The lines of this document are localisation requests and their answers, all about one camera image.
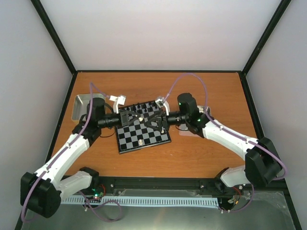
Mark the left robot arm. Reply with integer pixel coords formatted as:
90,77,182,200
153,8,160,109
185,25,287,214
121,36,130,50
20,98,141,218

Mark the black chess piece set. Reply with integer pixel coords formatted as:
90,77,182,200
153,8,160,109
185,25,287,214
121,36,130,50
130,101,159,114

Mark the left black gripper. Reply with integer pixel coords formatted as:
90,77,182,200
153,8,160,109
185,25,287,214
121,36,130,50
99,110,141,129

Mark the black frame post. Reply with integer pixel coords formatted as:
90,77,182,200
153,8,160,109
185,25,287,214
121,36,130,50
241,0,291,78
30,0,77,75

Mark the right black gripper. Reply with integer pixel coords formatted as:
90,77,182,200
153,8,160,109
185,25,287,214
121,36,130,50
144,110,189,133

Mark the black frame post left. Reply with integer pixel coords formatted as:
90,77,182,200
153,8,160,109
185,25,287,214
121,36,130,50
30,0,77,75

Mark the light blue cable duct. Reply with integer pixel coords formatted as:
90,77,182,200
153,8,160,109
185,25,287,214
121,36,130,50
59,194,220,208

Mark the pink tin with white pieces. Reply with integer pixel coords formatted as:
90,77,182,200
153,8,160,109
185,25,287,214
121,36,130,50
175,105,211,137

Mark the black frame post right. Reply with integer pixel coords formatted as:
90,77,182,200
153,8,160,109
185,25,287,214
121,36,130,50
241,0,291,78

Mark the black and silver chessboard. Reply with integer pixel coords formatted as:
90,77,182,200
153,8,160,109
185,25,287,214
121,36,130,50
115,105,171,154

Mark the empty silver metal tin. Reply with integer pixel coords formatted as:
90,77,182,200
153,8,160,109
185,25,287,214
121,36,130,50
71,93,105,124

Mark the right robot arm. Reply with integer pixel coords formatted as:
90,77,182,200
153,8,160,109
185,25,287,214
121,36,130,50
143,93,283,193

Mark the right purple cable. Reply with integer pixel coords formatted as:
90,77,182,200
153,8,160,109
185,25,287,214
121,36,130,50
164,73,288,214

